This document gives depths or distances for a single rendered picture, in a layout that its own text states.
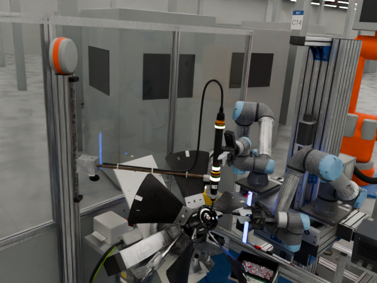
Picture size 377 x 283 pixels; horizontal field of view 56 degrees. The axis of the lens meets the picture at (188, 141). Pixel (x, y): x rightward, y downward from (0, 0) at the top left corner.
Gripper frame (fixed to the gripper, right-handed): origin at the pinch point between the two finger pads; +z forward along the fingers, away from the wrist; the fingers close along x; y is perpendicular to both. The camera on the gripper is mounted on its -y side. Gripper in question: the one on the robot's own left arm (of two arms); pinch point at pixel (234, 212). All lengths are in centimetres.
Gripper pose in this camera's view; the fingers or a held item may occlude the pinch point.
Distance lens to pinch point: 179.0
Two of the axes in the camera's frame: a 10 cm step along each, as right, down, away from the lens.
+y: -1.0, 4.0, -9.1
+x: -0.5, 9.1, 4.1
